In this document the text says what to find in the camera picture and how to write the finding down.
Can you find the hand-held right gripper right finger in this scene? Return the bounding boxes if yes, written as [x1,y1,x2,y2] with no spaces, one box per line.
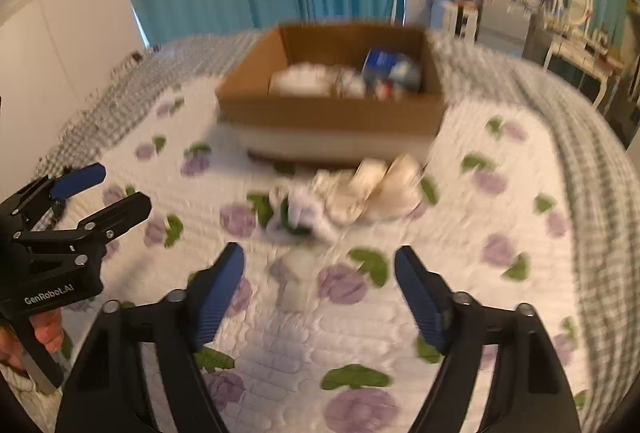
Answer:
[394,245,583,433]

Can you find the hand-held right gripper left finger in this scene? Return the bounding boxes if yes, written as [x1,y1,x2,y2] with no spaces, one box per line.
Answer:
[55,242,246,433]

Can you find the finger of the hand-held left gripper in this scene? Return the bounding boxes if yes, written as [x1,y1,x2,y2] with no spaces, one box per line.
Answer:
[0,164,107,235]
[14,192,153,267]

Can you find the grey white soft bundle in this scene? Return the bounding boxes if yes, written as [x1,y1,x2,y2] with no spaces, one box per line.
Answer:
[332,66,369,98]

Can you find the person's left hand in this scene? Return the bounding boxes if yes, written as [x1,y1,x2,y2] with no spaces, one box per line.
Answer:
[0,308,64,374]

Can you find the beige rolled sock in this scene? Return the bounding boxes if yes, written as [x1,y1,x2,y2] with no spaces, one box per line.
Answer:
[377,154,424,220]
[349,157,390,216]

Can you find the floral white quilt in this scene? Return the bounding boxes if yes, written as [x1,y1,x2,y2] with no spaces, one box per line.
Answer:
[35,78,601,433]

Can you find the white crumpled cloth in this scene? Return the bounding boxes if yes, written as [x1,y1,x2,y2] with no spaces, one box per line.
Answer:
[269,185,342,245]

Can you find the cream crumpled cloth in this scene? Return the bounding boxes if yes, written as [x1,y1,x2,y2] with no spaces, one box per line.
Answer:
[311,169,363,225]

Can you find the brown cardboard box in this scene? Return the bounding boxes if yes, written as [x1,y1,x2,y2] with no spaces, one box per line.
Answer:
[216,24,447,164]

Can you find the grey checkered blanket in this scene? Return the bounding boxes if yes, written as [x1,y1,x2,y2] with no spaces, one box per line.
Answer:
[36,32,640,414]

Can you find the blue packet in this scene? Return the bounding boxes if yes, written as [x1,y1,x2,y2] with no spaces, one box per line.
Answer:
[362,48,424,92]

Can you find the white low cabinet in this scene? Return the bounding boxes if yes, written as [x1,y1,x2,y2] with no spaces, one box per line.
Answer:
[454,0,532,60]

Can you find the light blue cabinet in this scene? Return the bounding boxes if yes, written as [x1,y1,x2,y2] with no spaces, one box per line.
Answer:
[429,0,462,34]

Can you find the white dressing table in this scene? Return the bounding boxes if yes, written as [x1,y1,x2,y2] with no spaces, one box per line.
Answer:
[541,15,627,114]

